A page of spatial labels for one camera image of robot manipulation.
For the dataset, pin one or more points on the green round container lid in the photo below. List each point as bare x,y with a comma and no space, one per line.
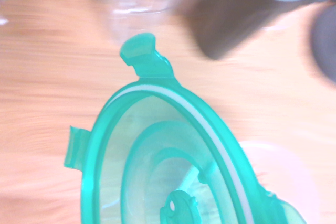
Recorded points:
225,134

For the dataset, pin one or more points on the dark green shaker bottle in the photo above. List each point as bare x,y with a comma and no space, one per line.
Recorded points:
231,19

